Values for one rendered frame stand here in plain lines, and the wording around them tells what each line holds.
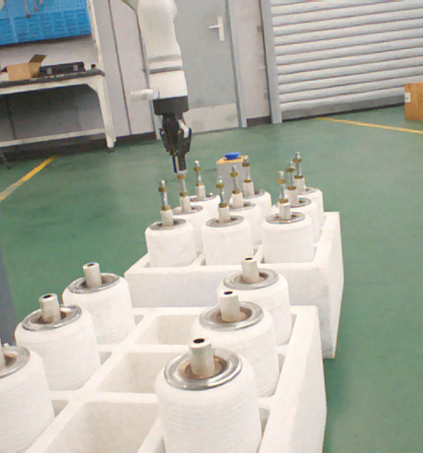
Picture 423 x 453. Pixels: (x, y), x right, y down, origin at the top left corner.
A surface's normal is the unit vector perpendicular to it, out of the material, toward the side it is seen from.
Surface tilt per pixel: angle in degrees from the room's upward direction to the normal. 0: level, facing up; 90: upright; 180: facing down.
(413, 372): 0
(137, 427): 90
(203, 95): 90
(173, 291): 90
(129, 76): 90
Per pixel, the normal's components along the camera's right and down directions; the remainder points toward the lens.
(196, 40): 0.13, 0.23
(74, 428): 0.96, -0.05
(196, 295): -0.26, 0.28
